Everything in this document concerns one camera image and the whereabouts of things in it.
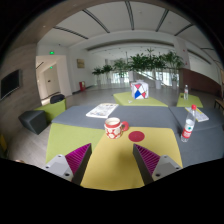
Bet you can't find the potted plant right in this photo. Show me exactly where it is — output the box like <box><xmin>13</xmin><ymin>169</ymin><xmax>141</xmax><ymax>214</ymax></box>
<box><xmin>164</xmin><ymin>51</ymin><xmax>184</xmax><ymax>90</ymax></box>

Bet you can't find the red bin by wall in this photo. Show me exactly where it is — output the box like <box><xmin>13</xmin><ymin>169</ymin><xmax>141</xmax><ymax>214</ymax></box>
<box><xmin>79</xmin><ymin>81</ymin><xmax>86</xmax><ymax>91</ymax></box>

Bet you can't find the yellow-green table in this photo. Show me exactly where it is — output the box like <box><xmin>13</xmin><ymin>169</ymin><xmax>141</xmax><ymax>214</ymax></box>
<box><xmin>113</xmin><ymin>92</ymin><xmax>167</xmax><ymax>107</ymax></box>
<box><xmin>176</xmin><ymin>93</ymin><xmax>203</xmax><ymax>108</ymax></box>

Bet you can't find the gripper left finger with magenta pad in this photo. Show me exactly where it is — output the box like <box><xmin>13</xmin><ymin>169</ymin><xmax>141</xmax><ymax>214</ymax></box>
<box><xmin>43</xmin><ymin>144</ymin><xmax>92</xmax><ymax>185</ymax></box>

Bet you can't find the potted plant far left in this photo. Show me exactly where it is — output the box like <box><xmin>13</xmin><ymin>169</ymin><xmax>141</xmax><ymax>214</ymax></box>
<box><xmin>92</xmin><ymin>67</ymin><xmax>104</xmax><ymax>86</ymax></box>

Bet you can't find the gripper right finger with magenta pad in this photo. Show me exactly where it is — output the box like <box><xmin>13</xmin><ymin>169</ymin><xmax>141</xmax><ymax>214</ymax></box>
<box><xmin>133</xmin><ymin>144</ymin><xmax>182</xmax><ymax>185</ymax></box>

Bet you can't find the black bag on seat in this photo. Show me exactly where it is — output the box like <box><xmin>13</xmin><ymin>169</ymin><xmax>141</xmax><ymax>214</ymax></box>
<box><xmin>50</xmin><ymin>94</ymin><xmax>65</xmax><ymax>104</ymax></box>

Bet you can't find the yellow-green right far table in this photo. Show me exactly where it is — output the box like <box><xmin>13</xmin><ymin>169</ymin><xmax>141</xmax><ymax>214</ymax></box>
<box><xmin>176</xmin><ymin>93</ymin><xmax>203</xmax><ymax>108</ymax></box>

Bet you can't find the white booklet near bottle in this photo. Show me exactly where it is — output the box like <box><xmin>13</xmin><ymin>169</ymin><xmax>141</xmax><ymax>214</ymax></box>
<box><xmin>196</xmin><ymin>109</ymin><xmax>209</xmax><ymax>122</ymax></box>

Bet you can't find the far clear water bottle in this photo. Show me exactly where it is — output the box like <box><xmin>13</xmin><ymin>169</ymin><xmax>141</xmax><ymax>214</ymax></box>
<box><xmin>184</xmin><ymin>84</ymin><xmax>188</xmax><ymax>100</ymax></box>

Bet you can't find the white magazine on table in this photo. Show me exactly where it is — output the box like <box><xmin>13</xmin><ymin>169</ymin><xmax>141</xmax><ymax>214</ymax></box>
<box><xmin>86</xmin><ymin>103</ymin><xmax>118</xmax><ymax>118</ymax></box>

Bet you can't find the red blue white cube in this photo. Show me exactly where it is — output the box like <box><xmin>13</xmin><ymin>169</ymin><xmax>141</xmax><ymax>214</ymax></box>
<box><xmin>131</xmin><ymin>81</ymin><xmax>149</xmax><ymax>99</ymax></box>

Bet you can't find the black cube stool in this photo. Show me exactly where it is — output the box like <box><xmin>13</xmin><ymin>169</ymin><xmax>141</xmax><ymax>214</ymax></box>
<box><xmin>18</xmin><ymin>110</ymin><xmax>47</xmax><ymax>135</ymax></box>

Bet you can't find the red round coaster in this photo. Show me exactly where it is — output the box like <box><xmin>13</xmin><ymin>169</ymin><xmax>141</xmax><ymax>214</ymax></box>
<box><xmin>128</xmin><ymin>131</ymin><xmax>145</xmax><ymax>142</ymax></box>

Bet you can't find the clear bottle with red cap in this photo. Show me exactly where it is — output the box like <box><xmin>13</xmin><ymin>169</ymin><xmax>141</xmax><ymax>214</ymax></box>
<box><xmin>181</xmin><ymin>105</ymin><xmax>196</xmax><ymax>142</ymax></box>

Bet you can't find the green cube seat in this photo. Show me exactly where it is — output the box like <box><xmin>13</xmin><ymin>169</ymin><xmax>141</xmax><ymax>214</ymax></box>
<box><xmin>38</xmin><ymin>100</ymin><xmax>66</xmax><ymax>123</ymax></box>

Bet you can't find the red white patterned mug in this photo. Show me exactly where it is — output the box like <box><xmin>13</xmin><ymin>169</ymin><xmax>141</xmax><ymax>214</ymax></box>
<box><xmin>104</xmin><ymin>117</ymin><xmax>129</xmax><ymax>139</ymax></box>

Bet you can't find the framed picture on wall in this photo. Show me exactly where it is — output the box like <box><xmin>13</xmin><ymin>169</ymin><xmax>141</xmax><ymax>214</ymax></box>
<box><xmin>77</xmin><ymin>59</ymin><xmax>85</xmax><ymax>68</ymax></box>

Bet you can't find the potted plant tall centre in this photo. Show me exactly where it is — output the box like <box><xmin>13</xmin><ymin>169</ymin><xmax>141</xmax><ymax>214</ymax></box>
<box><xmin>128</xmin><ymin>49</ymin><xmax>166</xmax><ymax>79</ymax></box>

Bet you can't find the black wall television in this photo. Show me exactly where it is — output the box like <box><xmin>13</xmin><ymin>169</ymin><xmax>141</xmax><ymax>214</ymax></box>
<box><xmin>0</xmin><ymin>69</ymin><xmax>22</xmax><ymax>100</ymax></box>

